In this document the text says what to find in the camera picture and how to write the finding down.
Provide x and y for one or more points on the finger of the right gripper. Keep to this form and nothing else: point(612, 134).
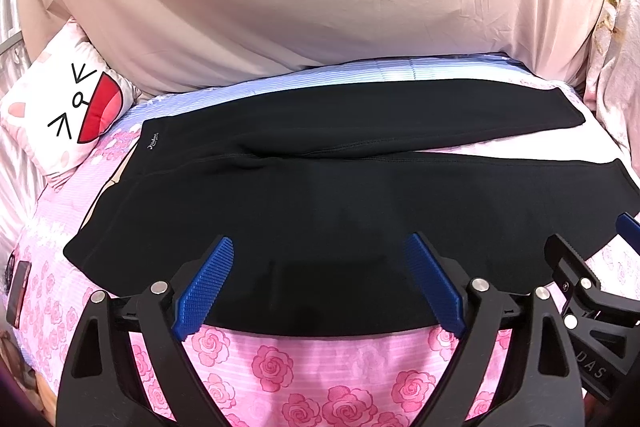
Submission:
point(628, 229)
point(603, 328)

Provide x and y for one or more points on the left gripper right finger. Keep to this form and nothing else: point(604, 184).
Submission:
point(513, 365)

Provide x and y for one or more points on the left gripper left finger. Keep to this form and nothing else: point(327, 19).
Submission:
point(101, 384)

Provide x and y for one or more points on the black pants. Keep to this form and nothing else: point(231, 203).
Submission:
point(319, 188)

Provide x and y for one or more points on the black phone on bed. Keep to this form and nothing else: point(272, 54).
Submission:
point(17, 293)

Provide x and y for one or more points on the pink floral bed quilt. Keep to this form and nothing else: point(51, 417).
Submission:
point(256, 380)

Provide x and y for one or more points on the white cat face pillow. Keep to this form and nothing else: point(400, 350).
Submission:
point(59, 109)

